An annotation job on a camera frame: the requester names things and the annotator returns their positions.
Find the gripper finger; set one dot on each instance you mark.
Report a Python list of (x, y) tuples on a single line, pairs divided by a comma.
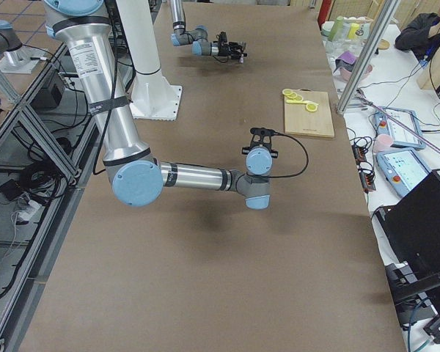
[(238, 56), (235, 46)]

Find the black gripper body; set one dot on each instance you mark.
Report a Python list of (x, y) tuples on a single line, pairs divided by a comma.
[(224, 49), (274, 152)]

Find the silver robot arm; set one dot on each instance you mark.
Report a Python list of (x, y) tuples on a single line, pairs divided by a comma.
[(197, 38), (137, 178)]

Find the green plastic cup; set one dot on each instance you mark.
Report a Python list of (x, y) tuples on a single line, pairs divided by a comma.
[(335, 28)]

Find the pink cup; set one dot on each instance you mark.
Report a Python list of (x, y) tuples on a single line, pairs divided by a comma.
[(383, 142)]

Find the bamboo cutting board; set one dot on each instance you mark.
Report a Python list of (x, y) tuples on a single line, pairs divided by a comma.
[(299, 121)]

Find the yellow plastic knife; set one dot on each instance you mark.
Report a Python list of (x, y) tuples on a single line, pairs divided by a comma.
[(305, 102)]

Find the lemon slice front pair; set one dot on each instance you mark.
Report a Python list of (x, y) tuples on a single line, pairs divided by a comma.
[(311, 107)]

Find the purple cloth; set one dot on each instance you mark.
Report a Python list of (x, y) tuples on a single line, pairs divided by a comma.
[(346, 58)]

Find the long metal grabber tool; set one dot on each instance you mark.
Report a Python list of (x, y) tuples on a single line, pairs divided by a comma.
[(367, 102)]

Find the blue teach pendant far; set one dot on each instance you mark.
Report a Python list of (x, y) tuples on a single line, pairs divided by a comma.
[(401, 137)]

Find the blue teach pendant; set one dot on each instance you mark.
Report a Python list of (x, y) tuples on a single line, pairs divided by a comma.
[(401, 137), (403, 169)]

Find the blue teach pendant near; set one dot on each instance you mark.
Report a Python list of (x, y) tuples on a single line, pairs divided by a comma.
[(403, 169)]

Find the person in dark sweater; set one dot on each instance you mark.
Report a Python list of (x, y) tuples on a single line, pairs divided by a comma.
[(421, 36)]

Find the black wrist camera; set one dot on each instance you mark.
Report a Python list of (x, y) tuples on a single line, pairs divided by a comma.
[(222, 38), (262, 132)]

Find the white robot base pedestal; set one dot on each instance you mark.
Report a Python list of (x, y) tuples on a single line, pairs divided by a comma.
[(152, 96)]

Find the aluminium frame post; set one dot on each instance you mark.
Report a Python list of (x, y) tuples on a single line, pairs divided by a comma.
[(386, 13)]

